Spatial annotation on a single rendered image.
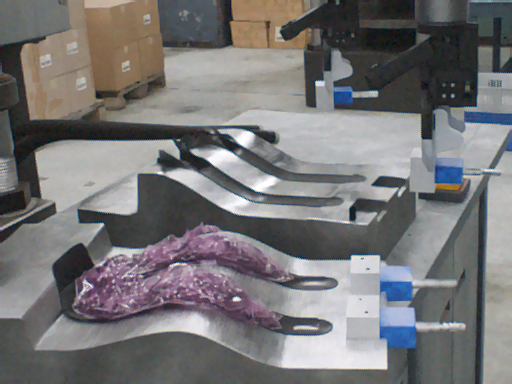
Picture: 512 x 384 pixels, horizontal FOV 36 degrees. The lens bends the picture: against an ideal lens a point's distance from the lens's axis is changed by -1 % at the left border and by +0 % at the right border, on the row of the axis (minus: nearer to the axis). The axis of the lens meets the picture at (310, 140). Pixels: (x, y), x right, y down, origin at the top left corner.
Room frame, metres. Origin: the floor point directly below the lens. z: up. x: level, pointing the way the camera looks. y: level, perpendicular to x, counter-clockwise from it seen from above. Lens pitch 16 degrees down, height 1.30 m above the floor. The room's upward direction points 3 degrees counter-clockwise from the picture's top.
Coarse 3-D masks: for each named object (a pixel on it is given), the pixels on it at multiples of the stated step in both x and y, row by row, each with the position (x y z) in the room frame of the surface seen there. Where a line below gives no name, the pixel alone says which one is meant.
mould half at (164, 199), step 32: (224, 160) 1.22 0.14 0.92; (288, 160) 1.30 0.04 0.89; (128, 192) 1.26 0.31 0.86; (160, 192) 1.13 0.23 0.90; (192, 192) 1.10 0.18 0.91; (224, 192) 1.13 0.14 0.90; (288, 192) 1.16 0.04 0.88; (320, 192) 1.14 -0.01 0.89; (352, 192) 1.13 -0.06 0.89; (384, 192) 1.12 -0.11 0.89; (128, 224) 1.15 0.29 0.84; (160, 224) 1.13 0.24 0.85; (192, 224) 1.11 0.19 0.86; (224, 224) 1.08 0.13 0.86; (256, 224) 1.06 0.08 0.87; (288, 224) 1.04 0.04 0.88; (320, 224) 1.02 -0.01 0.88; (352, 224) 1.00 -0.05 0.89; (384, 224) 1.07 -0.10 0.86; (320, 256) 1.02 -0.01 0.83; (384, 256) 1.07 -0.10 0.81
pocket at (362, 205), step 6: (360, 198) 1.10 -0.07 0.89; (354, 204) 1.08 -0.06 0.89; (360, 204) 1.10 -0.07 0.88; (366, 204) 1.10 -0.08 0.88; (372, 204) 1.09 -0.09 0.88; (378, 204) 1.09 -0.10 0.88; (384, 204) 1.08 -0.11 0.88; (360, 210) 1.10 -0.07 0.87; (366, 210) 1.10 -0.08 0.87; (372, 210) 1.09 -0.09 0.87; (378, 210) 1.09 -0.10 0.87; (384, 210) 1.08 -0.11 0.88; (378, 216) 1.06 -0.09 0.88
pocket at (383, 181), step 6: (378, 180) 1.19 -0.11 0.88; (384, 180) 1.20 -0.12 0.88; (390, 180) 1.19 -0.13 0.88; (396, 180) 1.19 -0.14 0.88; (402, 180) 1.18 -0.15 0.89; (372, 186) 1.16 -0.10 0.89; (378, 186) 1.19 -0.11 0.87; (384, 186) 1.20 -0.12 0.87; (390, 186) 1.19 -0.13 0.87; (396, 186) 1.19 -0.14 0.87; (402, 186) 1.18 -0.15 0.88; (402, 192) 1.16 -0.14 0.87
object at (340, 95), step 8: (320, 88) 1.59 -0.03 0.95; (336, 88) 1.62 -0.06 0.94; (344, 88) 1.62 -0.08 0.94; (320, 96) 1.59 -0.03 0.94; (328, 96) 1.59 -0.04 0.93; (336, 96) 1.60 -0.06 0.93; (344, 96) 1.60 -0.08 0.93; (352, 96) 1.61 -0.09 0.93; (360, 96) 1.61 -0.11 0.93; (368, 96) 1.62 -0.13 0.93; (320, 104) 1.59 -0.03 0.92; (328, 104) 1.59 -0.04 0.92
